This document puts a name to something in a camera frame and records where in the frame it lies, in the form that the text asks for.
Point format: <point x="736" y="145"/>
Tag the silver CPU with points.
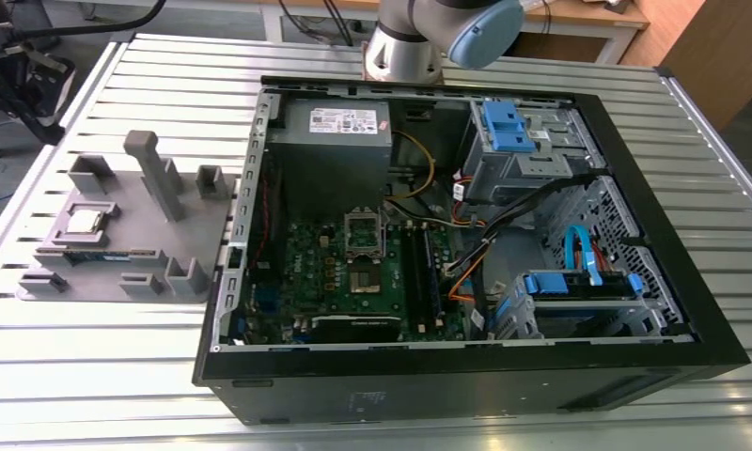
<point x="88" y="221"/>

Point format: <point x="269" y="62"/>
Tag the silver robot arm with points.
<point x="402" y="51"/>

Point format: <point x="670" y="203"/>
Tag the CPU socket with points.
<point x="367" y="279"/>

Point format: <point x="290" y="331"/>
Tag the grey parts rack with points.
<point x="131" y="235"/>

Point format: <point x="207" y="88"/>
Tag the grey power supply unit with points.
<point x="333" y="169"/>

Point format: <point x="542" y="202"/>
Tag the blue rear port connector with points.
<point x="266" y="300"/>

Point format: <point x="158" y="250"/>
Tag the green motherboard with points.
<point x="314" y="282"/>

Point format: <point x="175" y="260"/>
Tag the black graphics card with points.
<point x="354" y="329"/>

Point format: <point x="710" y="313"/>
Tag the metal drive cage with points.
<point x="539" y="169"/>

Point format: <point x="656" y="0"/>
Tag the black PC case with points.
<point x="414" y="394"/>

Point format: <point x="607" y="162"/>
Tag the hard disk in blue carrier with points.
<point x="546" y="284"/>

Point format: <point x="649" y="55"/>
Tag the wooden desk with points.
<point x="602" y="16"/>

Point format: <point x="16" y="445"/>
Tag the metal disk bay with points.
<point x="577" y="305"/>

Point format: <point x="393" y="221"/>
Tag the brown wooden cabinet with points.
<point x="721" y="56"/>

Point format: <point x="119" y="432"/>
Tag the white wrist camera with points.
<point x="54" y="89"/>

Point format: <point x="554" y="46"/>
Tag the blue plastic drive bracket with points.
<point x="515" y="141"/>
<point x="505" y="115"/>

